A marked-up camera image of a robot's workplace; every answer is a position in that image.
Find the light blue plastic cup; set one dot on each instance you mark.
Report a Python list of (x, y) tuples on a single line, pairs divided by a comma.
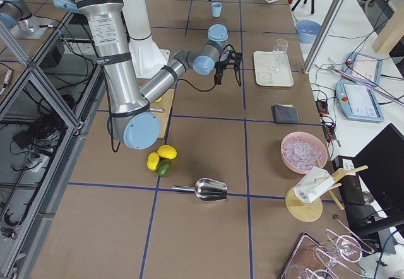
[(216, 9)]

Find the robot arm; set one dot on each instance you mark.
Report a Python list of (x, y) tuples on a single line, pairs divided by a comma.
[(117, 28), (16, 12)]

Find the blue bowl with fork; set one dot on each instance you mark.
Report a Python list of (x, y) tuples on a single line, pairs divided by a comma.
[(307, 31)]

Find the pink bowl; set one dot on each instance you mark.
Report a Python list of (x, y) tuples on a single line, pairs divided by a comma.
[(308, 138)]

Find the clear ice cubes in pink bowl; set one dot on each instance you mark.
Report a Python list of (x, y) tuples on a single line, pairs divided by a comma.
[(301, 154)]

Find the metal ice scoop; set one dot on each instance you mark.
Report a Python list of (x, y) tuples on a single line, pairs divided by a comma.
[(206, 189)]

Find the cream bear serving tray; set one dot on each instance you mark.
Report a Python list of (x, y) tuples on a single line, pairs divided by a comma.
[(265, 76)]

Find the clear wine glass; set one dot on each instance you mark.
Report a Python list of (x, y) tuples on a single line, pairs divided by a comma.
[(279, 52)]

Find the wooden cutting board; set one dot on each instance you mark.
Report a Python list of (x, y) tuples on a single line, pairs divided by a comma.
[(166, 104)]

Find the grey folded cloth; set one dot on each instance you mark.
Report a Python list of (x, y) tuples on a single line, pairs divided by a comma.
[(285, 114)]

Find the large yellow lemon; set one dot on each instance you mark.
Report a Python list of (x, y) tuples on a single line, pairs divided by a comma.
[(167, 151)]

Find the small yellow lemon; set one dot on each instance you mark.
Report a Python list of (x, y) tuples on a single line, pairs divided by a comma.
[(153, 160)]

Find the green lime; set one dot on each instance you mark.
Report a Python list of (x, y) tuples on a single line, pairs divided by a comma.
[(164, 167)]

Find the blue teach pendant far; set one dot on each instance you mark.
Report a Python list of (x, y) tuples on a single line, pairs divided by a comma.
[(364, 66)]

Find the blue teach pendant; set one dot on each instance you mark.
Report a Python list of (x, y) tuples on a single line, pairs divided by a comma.
[(364, 66), (357, 102)]

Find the blue teach pendant near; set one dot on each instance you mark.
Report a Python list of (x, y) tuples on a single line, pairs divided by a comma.
[(357, 102)]

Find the white carton on stand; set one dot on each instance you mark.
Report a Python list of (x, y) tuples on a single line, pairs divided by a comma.
[(313, 185)]

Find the wooden mug tree stand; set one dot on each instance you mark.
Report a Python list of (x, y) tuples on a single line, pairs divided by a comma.
[(312, 211)]

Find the black laptop monitor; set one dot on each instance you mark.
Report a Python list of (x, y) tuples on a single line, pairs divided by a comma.
[(384, 180)]

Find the steel knife handle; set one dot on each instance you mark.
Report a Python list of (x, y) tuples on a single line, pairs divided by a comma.
[(156, 109)]

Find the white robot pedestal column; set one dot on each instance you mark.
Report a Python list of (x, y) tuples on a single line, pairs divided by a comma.
[(147, 57)]

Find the aluminium frame post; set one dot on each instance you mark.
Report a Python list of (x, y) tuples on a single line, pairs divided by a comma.
[(320, 40)]

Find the wooden post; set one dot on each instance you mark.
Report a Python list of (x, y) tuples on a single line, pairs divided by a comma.
[(391, 33)]

